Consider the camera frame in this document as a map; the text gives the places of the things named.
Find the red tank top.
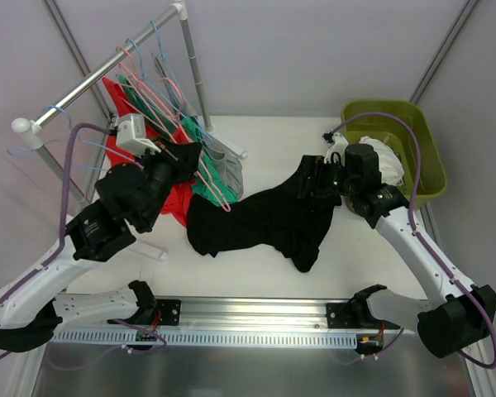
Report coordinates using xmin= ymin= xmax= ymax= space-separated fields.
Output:
xmin=102 ymin=77 xmax=195 ymax=227

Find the black tank top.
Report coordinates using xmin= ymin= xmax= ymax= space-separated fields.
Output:
xmin=186 ymin=155 xmax=341 ymax=273

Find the white tank top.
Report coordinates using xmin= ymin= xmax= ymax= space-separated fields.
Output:
xmin=359 ymin=136 xmax=404 ymax=186

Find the light blue wire hanger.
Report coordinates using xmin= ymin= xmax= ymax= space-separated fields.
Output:
xmin=6 ymin=105 xmax=144 ymax=173

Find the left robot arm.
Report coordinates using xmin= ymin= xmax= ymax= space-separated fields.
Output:
xmin=0 ymin=142 xmax=202 ymax=352

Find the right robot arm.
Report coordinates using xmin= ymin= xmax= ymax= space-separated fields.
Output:
xmin=298 ymin=144 xmax=496 ymax=358

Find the grey tank top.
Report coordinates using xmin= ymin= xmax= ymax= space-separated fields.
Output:
xmin=172 ymin=118 xmax=244 ymax=206

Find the blue hanger under green top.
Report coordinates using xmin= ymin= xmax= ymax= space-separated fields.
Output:
xmin=127 ymin=39 xmax=212 ymax=144

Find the blue hanger under grey top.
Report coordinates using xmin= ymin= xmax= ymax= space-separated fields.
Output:
xmin=150 ymin=22 xmax=198 ymax=123

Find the olive green plastic basket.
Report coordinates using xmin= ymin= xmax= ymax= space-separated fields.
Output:
xmin=341 ymin=99 xmax=447 ymax=210

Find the silver clothes rack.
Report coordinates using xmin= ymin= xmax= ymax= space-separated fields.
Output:
xmin=10 ymin=0 xmax=249 ymax=261

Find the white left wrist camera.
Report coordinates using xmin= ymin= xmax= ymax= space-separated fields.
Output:
xmin=116 ymin=113 xmax=161 ymax=157

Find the aluminium rail with cable duct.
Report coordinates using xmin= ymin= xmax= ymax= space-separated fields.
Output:
xmin=49 ymin=294 xmax=431 ymax=361

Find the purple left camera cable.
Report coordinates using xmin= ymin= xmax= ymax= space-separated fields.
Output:
xmin=0 ymin=122 xmax=119 ymax=365

